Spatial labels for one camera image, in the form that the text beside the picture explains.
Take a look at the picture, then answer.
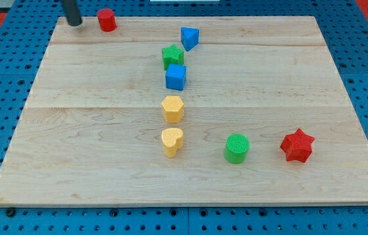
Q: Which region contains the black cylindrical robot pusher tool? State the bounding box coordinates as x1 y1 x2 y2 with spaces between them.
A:
61 0 82 27

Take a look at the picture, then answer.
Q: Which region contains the blue triangle block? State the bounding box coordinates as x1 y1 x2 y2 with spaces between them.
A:
181 27 200 52

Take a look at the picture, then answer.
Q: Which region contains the blue cube block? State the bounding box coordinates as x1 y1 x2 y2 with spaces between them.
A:
165 64 187 91

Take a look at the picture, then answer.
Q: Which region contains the green star block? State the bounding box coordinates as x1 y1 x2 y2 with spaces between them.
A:
162 44 185 71

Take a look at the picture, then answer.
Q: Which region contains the red cylinder block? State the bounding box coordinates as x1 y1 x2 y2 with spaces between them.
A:
97 8 117 32

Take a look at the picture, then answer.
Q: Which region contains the red star block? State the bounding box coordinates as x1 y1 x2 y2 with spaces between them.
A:
280 129 315 163

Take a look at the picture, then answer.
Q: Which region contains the yellow hexagon block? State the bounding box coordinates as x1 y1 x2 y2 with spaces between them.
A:
161 95 184 123

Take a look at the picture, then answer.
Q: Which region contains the yellow heart block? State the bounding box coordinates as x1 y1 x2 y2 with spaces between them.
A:
161 128 184 158

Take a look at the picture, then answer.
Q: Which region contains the green cylinder block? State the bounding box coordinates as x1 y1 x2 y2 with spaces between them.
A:
224 133 250 164

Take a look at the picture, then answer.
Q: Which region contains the light wooden board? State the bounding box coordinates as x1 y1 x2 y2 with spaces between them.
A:
0 16 368 208

